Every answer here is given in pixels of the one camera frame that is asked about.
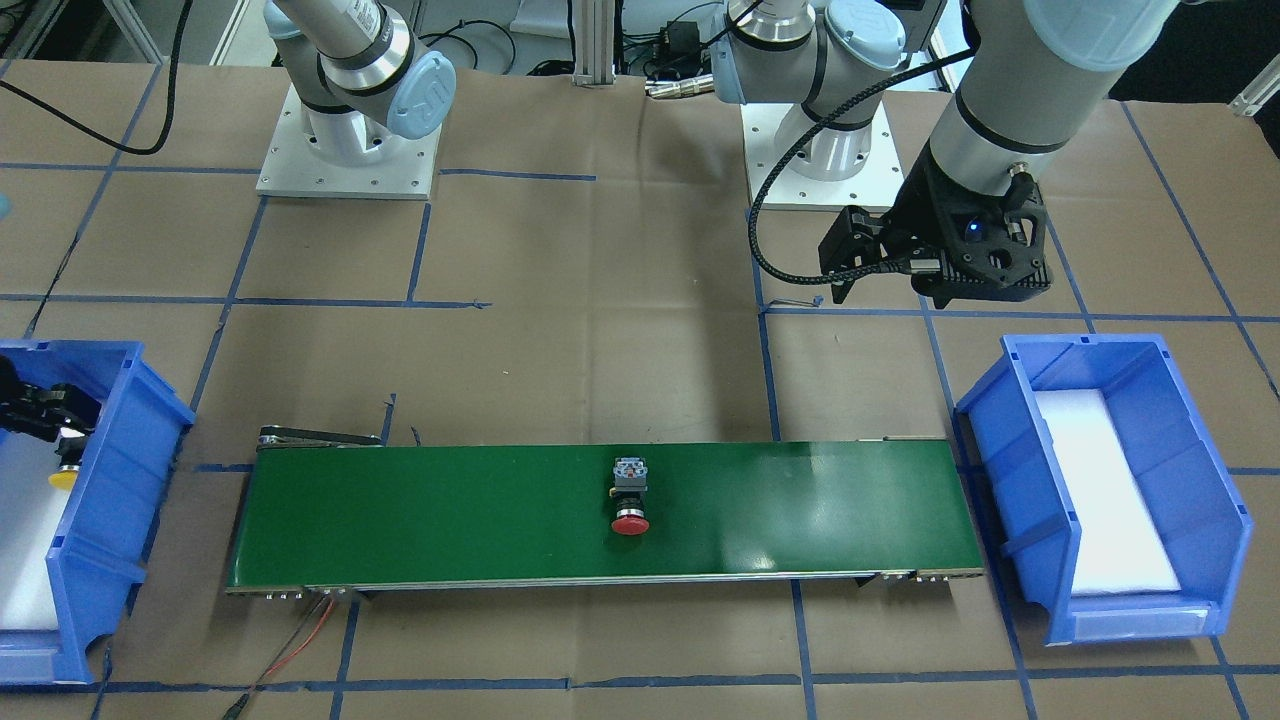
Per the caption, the aluminium frame post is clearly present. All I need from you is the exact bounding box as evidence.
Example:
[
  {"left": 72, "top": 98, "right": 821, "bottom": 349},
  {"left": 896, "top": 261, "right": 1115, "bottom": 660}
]
[{"left": 568, "top": 1, "right": 622, "bottom": 87}]

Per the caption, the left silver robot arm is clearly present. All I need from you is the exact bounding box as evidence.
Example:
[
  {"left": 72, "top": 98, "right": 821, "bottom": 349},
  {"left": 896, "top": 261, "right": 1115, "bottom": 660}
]
[{"left": 710, "top": 1, "right": 1175, "bottom": 309}]

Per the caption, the white foam pad bin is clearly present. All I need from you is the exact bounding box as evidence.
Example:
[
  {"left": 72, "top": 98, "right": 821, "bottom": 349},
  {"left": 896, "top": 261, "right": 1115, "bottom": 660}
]
[
  {"left": 1036, "top": 389, "right": 1181, "bottom": 597},
  {"left": 1, "top": 433, "right": 70, "bottom": 632}
]

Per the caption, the blue bin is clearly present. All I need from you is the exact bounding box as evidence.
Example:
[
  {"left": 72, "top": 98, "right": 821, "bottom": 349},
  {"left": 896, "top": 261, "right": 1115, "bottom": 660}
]
[
  {"left": 3, "top": 340, "right": 195, "bottom": 685},
  {"left": 957, "top": 334, "right": 1253, "bottom": 646}
]

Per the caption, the red push button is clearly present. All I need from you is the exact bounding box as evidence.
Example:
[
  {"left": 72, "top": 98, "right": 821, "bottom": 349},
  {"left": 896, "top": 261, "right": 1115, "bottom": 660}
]
[{"left": 609, "top": 456, "right": 650, "bottom": 536}]

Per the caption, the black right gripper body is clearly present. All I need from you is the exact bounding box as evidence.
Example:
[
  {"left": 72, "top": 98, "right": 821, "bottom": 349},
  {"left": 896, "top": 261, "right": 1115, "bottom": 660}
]
[{"left": 1, "top": 356, "right": 41, "bottom": 438}]

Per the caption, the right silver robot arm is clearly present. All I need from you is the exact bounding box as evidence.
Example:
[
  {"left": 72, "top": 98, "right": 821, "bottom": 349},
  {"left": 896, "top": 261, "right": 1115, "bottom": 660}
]
[{"left": 3, "top": 1, "right": 454, "bottom": 439}]

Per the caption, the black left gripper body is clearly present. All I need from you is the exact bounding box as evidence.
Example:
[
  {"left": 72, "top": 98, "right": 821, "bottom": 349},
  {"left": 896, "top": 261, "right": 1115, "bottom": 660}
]
[{"left": 818, "top": 149, "right": 1053, "bottom": 309}]

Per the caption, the green conveyor belt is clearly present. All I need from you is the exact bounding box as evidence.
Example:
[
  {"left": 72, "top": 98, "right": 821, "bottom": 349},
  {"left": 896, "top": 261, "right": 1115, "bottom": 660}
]
[{"left": 227, "top": 439, "right": 984, "bottom": 596}]

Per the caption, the yellow push button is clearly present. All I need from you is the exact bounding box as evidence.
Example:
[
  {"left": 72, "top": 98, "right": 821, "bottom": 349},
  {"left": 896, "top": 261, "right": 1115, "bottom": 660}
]
[{"left": 49, "top": 429, "right": 88, "bottom": 492}]

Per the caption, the red black wire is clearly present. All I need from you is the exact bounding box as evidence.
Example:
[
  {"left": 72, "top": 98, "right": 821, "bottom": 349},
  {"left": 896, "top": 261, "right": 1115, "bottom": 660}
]
[{"left": 221, "top": 596, "right": 343, "bottom": 720}]

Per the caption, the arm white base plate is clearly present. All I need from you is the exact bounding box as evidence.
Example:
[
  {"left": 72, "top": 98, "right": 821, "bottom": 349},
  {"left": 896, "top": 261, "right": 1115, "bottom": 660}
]
[
  {"left": 741, "top": 102, "right": 904, "bottom": 213},
  {"left": 256, "top": 87, "right": 443, "bottom": 201}
]

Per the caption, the braided black cable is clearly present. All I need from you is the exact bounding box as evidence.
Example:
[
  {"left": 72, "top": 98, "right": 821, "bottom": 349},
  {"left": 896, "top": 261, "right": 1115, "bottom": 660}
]
[{"left": 748, "top": 50, "right": 977, "bottom": 283}]

